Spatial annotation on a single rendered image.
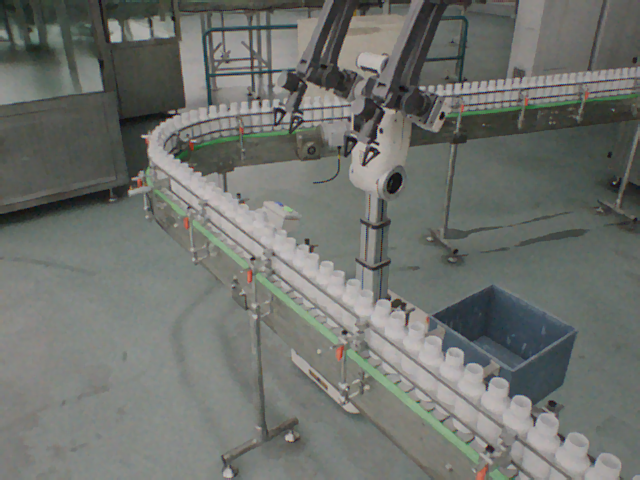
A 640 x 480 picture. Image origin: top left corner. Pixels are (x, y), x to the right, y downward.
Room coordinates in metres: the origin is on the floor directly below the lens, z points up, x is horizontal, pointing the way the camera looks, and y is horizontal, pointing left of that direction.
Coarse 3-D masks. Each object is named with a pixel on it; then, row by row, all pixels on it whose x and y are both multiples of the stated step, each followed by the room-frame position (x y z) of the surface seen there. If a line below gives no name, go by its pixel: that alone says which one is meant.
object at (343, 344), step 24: (192, 168) 2.36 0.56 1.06; (192, 216) 1.86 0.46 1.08; (192, 240) 1.87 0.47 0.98; (264, 264) 1.53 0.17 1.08; (408, 312) 1.27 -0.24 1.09; (360, 336) 1.17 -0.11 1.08; (360, 384) 1.16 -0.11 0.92; (552, 408) 0.91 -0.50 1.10; (504, 432) 0.83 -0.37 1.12; (480, 456) 0.80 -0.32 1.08; (504, 456) 0.82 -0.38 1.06
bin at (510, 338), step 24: (504, 288) 1.59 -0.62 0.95; (456, 312) 1.52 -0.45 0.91; (480, 312) 1.59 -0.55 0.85; (504, 312) 1.57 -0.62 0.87; (528, 312) 1.51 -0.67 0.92; (456, 336) 1.35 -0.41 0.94; (480, 336) 1.61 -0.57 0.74; (504, 336) 1.56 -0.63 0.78; (528, 336) 1.49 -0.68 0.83; (552, 336) 1.43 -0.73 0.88; (480, 360) 1.28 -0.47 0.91; (504, 360) 1.49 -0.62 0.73; (528, 360) 1.24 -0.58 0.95; (552, 360) 1.32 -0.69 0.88; (528, 384) 1.25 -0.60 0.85; (552, 384) 1.34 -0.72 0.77
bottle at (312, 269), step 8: (312, 256) 1.45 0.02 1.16; (312, 264) 1.41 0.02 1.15; (304, 272) 1.42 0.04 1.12; (312, 272) 1.41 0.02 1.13; (320, 272) 1.41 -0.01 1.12; (304, 280) 1.42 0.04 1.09; (312, 280) 1.40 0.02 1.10; (304, 288) 1.42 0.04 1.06; (312, 288) 1.40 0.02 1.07; (312, 296) 1.40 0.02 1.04
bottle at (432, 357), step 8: (432, 336) 1.07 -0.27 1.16; (432, 344) 1.07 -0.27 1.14; (440, 344) 1.04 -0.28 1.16; (424, 352) 1.05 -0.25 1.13; (432, 352) 1.03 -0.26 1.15; (440, 352) 1.04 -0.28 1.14; (424, 360) 1.03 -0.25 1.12; (432, 360) 1.03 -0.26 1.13; (440, 360) 1.03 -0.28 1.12; (432, 368) 1.02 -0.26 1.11; (424, 376) 1.03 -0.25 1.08; (424, 384) 1.03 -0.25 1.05; (432, 384) 1.02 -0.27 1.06; (416, 392) 1.04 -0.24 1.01; (432, 392) 1.02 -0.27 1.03; (424, 400) 1.02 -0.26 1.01
